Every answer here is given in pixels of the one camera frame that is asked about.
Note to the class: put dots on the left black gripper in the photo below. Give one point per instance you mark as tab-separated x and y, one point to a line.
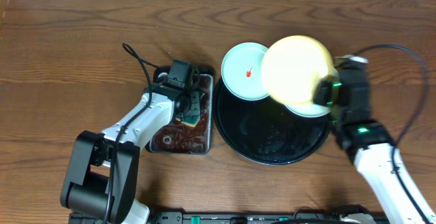
193	106

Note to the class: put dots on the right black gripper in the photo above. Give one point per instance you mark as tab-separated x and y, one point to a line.
326	86

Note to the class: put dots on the green yellow sponge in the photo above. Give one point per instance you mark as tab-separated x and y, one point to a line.
191	116

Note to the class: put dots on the light green plate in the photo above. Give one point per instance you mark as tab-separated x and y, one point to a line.
308	110

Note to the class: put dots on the yellow plate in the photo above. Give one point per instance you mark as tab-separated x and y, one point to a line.
293	67

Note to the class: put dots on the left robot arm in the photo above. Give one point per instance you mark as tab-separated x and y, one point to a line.
103	168

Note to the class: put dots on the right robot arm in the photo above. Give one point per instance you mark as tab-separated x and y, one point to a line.
370	147

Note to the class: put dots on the rectangular black soapy tray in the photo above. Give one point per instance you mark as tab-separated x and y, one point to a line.
179	138

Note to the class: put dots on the round black tray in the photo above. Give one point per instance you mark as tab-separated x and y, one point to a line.
265	131

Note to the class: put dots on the light blue plate left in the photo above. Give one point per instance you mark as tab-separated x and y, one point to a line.
241	71

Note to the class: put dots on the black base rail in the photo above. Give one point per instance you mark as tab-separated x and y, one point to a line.
198	218

